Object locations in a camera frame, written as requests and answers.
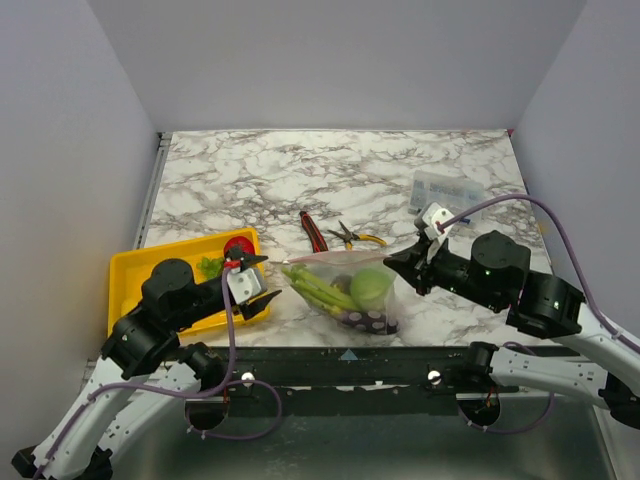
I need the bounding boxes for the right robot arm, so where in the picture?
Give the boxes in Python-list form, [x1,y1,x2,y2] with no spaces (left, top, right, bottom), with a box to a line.
[383,231,639,428]

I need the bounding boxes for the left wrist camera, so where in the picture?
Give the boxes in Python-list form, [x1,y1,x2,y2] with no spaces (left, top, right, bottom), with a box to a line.
[222,261,267,305]

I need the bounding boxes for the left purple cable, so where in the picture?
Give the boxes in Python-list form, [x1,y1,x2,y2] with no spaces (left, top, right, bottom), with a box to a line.
[29,267,239,480]

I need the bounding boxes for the black base frame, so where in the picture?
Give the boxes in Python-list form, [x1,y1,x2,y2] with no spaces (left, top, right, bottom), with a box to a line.
[102,339,531,416]

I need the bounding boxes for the dark toy onion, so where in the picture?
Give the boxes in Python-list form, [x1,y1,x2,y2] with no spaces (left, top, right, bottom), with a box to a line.
[331,274,352,295]

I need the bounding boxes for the yellow handled pliers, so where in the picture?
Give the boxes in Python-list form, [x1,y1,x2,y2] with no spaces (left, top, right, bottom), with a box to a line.
[328,221,387,250]

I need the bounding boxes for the clear screw organizer box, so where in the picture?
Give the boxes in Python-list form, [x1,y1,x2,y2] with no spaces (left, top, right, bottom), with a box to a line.
[408,171,485,215]

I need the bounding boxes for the green toy celery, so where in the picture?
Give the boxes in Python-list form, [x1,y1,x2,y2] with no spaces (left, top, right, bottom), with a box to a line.
[281,265,359,318]

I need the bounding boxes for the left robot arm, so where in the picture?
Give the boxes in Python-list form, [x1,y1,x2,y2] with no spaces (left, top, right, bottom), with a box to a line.
[12,247,275,479]

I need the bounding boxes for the green toy cabbage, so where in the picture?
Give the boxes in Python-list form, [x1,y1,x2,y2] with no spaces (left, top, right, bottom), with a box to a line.
[349,268,393,311]

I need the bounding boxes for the purple cable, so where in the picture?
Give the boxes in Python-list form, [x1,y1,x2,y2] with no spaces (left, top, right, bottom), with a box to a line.
[29,267,239,480]
[437,193,640,346]

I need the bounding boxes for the red black utility knife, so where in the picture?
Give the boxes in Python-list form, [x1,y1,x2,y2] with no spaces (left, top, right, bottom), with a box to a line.
[299,211,329,253]

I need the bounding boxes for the yellow plastic tray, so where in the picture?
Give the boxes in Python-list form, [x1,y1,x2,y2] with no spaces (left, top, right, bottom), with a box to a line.
[107,227,261,335]

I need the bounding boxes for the purple toy eggplant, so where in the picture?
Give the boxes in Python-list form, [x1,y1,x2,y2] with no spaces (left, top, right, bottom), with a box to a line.
[337,311,399,335]

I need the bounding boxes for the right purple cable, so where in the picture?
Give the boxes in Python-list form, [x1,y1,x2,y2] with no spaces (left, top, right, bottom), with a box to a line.
[437,193,640,346]

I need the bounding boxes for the clear zip top bag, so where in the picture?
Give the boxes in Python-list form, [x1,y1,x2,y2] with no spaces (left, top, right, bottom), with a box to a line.
[281,250,399,335]

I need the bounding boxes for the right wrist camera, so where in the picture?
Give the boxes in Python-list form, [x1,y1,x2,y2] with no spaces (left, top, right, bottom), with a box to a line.
[414,202,454,263]

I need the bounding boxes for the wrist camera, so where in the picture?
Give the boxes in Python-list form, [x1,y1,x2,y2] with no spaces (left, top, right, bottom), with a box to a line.
[414,202,454,263]
[222,261,267,305]

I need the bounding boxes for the red toy tomato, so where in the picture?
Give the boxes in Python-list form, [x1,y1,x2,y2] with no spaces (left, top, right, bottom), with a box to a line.
[223,236,255,261]

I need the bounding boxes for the green toy grapes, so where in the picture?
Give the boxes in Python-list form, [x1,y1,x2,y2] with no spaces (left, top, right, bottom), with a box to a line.
[197,256,225,281]

